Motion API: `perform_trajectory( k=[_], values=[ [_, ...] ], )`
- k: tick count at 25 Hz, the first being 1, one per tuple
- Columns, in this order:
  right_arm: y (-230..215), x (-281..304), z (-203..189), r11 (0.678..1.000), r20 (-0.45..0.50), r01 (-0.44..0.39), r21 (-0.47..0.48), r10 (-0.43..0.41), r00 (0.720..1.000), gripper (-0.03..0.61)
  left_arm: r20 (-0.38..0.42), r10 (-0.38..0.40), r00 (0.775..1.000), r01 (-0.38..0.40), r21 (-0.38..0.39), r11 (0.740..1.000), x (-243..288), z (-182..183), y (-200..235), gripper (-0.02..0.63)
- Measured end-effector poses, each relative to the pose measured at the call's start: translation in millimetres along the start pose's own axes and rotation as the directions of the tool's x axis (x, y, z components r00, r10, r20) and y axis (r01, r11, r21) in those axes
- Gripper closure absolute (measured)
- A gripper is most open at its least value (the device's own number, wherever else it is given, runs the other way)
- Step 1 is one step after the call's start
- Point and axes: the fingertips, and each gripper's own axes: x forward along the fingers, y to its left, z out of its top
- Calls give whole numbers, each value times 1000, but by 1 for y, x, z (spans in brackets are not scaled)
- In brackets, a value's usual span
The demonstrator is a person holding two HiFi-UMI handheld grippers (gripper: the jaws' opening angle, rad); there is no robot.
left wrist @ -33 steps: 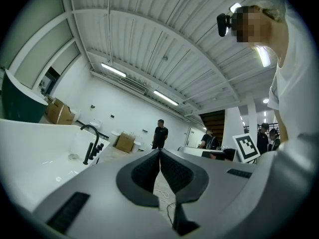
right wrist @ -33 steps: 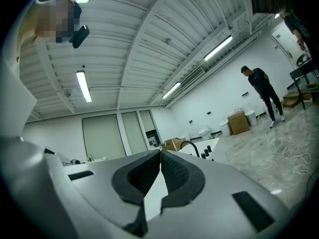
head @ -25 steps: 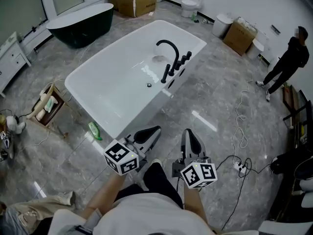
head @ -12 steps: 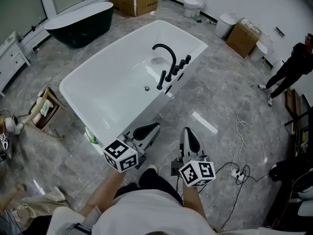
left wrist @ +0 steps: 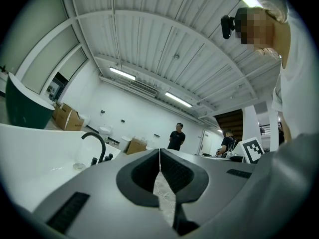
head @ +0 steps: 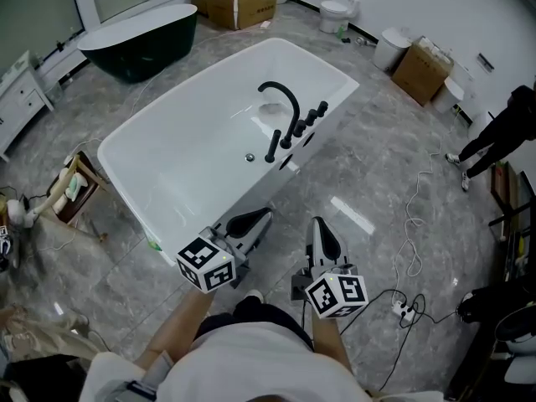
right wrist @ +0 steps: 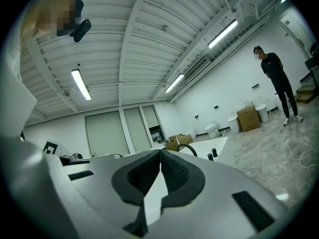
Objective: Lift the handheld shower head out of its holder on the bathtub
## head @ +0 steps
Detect black power cable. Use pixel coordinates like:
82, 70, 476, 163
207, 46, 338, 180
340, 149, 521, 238
338, 289, 461, 393

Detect white round bin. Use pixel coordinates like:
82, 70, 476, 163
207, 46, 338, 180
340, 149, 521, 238
372, 27, 412, 73

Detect large open cardboard box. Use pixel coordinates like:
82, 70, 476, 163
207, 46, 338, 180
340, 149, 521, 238
191, 0, 278, 31

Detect pale green folded towel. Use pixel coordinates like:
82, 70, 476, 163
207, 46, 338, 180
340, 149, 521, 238
62, 167, 89, 203

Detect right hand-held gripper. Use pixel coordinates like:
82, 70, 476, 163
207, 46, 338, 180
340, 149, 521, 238
291, 217, 369, 320

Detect white plush toy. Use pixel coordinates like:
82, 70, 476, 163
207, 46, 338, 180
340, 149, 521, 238
6, 198, 27, 227

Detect grey shoulder strap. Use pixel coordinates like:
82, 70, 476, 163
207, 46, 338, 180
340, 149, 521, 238
125, 349, 173, 402

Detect dark green oval bathtub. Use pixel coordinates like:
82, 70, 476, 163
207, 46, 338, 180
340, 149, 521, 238
77, 3, 198, 84

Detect white power strip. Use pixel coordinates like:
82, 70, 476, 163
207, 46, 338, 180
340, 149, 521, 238
391, 299, 418, 317

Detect cardboard box with white fittings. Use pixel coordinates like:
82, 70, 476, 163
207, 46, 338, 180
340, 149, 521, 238
391, 35, 455, 107

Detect person's black trousers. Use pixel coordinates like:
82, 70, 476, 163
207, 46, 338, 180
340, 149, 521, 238
194, 295, 315, 351

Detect black handheld shower head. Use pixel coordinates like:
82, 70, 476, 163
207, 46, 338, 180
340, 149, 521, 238
264, 130, 282, 163

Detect brown wooden stool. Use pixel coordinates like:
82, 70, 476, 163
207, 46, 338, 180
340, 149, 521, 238
45, 151, 111, 242

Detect white rectangular bathtub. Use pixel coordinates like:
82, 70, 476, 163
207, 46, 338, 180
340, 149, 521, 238
96, 37, 361, 267

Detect person's left forearm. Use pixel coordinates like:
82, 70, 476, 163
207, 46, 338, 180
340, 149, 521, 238
133, 286, 215, 370

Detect long white cable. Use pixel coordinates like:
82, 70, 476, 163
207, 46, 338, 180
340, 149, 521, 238
393, 102, 461, 278

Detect white drawer cabinet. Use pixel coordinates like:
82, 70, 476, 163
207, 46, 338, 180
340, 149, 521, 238
0, 50, 55, 163

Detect black curved faucet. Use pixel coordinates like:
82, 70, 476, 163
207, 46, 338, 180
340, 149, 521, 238
257, 80, 302, 149

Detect white two-piece toilet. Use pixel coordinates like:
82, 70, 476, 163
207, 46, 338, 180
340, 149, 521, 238
320, 0, 361, 33

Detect person's right forearm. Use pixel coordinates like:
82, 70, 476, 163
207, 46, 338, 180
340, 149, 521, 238
309, 314, 357, 372

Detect black metal rack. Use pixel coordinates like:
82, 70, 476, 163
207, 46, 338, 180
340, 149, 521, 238
487, 161, 536, 286

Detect cream curved tube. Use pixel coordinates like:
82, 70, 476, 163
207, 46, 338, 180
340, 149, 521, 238
23, 155, 83, 229

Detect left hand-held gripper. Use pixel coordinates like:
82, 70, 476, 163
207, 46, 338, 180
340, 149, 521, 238
175, 207, 274, 296

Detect person's white shirt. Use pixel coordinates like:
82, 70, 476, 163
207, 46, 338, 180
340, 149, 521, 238
81, 322, 457, 402

